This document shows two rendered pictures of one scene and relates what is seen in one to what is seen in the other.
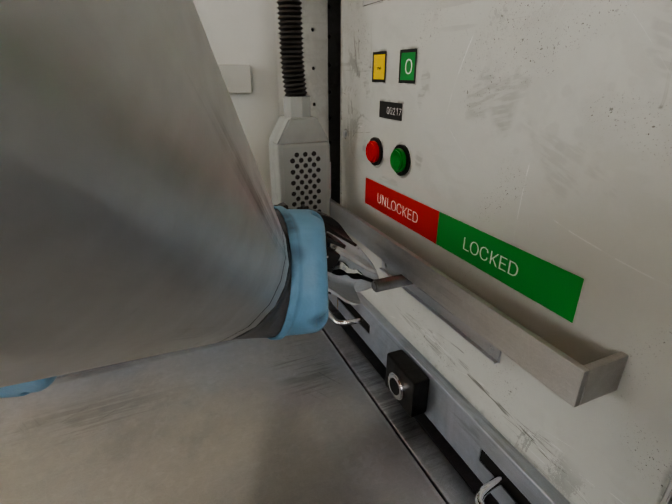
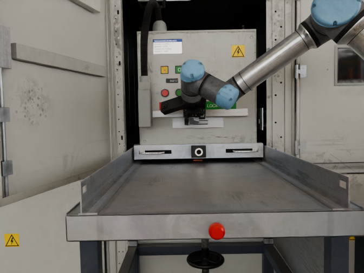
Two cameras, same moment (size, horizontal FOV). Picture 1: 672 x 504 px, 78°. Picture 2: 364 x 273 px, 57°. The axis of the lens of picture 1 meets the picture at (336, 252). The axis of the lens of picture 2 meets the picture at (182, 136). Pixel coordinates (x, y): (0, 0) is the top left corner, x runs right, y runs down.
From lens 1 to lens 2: 123 cm
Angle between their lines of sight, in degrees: 67
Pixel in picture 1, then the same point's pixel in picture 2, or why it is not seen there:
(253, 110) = (101, 84)
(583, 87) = (228, 72)
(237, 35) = (98, 55)
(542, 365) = (241, 112)
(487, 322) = (228, 112)
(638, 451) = (251, 122)
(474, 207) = not seen: hidden behind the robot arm
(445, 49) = not seen: hidden behind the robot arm
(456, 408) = (216, 145)
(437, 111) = not seen: hidden behind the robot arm
